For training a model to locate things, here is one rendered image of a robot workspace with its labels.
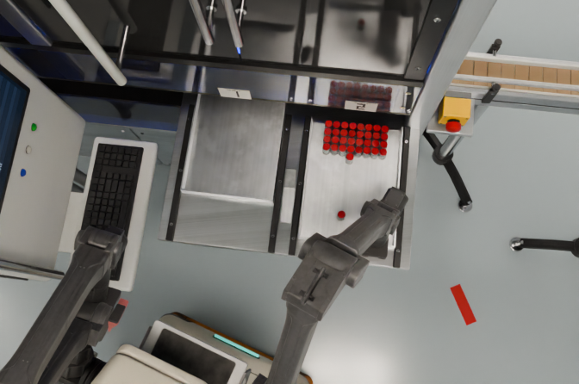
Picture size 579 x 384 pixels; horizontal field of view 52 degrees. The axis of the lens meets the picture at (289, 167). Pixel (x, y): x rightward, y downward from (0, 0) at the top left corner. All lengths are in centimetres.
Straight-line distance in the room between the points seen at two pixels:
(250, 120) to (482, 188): 126
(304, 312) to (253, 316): 154
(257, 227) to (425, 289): 108
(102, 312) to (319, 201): 67
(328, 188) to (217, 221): 32
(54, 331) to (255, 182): 79
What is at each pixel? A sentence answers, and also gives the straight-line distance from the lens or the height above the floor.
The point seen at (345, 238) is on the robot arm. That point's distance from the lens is 109.
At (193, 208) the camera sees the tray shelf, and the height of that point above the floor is 88.
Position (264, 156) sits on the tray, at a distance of 171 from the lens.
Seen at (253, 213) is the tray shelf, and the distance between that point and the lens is 168.
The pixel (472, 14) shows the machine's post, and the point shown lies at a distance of 116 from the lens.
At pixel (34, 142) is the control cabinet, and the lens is 166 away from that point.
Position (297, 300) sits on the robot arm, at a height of 154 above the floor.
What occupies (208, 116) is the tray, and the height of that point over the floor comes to 88.
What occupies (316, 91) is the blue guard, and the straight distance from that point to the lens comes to 154.
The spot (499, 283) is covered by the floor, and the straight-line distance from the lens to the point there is 264.
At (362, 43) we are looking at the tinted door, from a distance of 130.
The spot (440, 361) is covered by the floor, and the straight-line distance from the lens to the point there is 257.
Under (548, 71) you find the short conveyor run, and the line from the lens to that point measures 186.
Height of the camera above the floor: 252
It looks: 75 degrees down
